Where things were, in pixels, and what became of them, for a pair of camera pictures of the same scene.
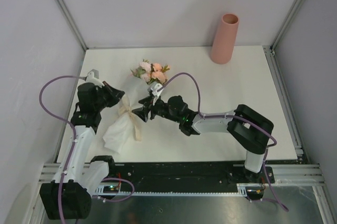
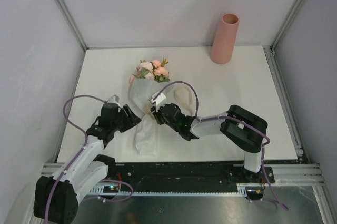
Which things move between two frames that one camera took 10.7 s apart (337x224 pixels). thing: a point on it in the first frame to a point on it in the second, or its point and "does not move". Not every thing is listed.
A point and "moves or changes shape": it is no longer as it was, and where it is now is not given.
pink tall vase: x=224 y=40 does not move
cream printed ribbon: x=126 y=108 to x=183 y=97
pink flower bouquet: x=150 y=72 moves or changes shape
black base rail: x=214 y=177 does not move
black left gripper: x=115 y=95 to x=131 y=120
